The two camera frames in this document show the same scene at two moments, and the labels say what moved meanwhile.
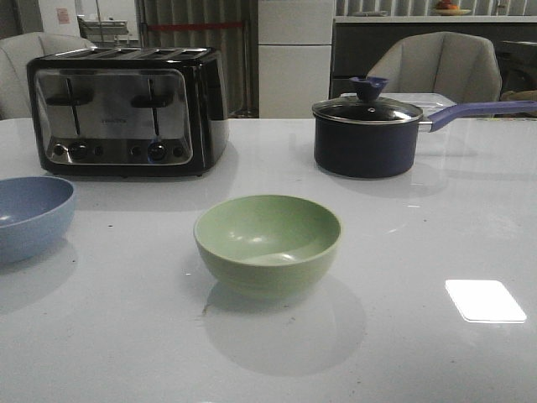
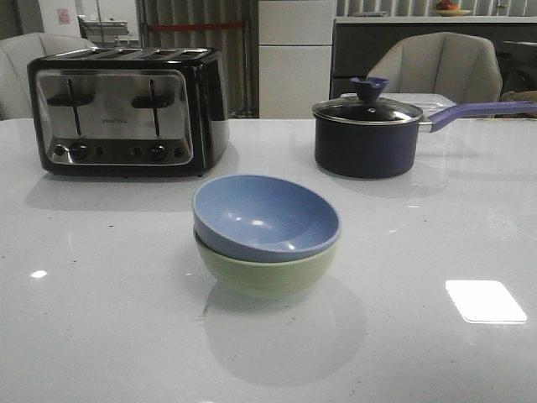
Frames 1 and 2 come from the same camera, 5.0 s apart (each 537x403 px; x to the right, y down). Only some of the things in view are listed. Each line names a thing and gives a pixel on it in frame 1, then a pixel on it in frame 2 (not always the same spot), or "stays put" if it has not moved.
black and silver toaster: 128,112 stays put
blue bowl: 35,213 -> 257,218
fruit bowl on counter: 445,7 stays put
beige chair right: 461,66 stays put
